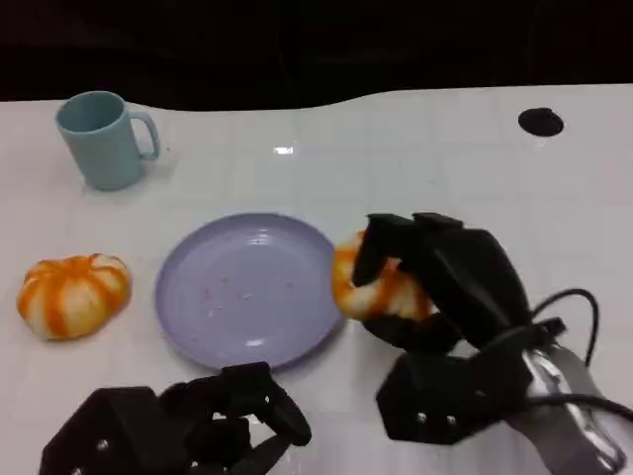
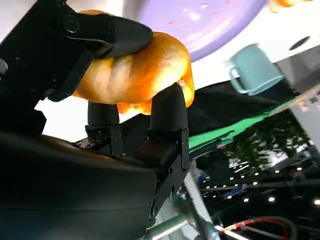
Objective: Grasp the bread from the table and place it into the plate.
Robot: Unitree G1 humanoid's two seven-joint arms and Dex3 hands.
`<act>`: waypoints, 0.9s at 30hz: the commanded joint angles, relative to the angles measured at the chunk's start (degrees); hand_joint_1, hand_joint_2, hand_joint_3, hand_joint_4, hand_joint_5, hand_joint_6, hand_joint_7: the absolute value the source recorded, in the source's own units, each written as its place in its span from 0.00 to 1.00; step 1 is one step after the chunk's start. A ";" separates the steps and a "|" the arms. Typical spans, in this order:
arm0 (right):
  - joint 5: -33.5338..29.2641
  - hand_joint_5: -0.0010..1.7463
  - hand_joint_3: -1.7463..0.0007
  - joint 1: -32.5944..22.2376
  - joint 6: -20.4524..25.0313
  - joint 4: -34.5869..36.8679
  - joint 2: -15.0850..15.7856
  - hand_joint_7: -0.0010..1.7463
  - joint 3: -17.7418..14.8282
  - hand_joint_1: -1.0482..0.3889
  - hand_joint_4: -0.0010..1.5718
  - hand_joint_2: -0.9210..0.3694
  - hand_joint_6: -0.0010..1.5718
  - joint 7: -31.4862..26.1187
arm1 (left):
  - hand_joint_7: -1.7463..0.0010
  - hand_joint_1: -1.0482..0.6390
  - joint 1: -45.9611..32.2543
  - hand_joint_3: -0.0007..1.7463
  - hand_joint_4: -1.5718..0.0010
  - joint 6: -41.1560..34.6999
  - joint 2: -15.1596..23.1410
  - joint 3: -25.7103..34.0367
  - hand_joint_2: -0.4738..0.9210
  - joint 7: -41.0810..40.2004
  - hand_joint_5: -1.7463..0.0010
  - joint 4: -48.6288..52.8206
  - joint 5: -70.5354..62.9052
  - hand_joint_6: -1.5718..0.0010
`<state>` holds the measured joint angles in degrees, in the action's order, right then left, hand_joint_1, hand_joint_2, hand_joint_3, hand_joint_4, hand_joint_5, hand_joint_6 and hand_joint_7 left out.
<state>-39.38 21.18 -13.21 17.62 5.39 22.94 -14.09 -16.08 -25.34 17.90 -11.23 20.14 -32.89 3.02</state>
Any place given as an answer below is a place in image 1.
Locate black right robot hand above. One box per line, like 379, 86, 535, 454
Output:
352, 212, 533, 355

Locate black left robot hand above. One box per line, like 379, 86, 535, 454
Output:
157, 360, 314, 475

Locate orange and white bread roll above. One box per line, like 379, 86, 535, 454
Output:
330, 230, 439, 321
17, 252, 133, 342

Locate lilac plate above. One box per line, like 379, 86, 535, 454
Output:
155, 212, 350, 373

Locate pale green mug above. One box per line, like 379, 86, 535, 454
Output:
53, 91, 161, 192

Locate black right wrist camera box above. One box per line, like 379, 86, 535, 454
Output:
375, 351, 536, 446

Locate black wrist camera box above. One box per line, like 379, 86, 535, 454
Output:
375, 351, 536, 446
39, 386, 195, 475

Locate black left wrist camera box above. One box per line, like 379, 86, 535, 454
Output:
39, 386, 195, 475

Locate black looping robot cable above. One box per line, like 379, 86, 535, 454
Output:
529, 288, 600, 368

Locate black table cable grommet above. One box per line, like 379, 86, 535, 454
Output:
517, 107, 566, 138

